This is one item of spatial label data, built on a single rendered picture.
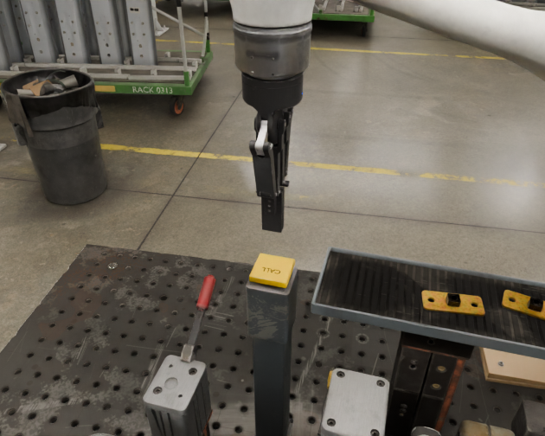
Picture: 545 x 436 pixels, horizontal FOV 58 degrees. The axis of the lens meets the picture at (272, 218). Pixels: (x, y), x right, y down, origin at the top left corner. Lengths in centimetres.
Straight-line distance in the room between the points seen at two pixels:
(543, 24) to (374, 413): 55
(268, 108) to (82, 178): 262
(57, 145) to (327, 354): 218
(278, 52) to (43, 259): 242
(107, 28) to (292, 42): 409
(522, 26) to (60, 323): 121
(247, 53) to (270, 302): 39
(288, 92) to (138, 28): 397
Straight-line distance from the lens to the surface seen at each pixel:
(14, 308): 263
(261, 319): 81
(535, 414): 76
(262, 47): 57
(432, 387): 86
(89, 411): 123
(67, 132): 300
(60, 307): 148
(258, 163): 62
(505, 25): 75
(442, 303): 75
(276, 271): 77
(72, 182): 316
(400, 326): 71
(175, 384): 77
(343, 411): 67
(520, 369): 132
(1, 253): 302
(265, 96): 59
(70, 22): 474
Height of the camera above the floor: 167
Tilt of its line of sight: 35 degrees down
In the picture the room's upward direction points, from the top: straight up
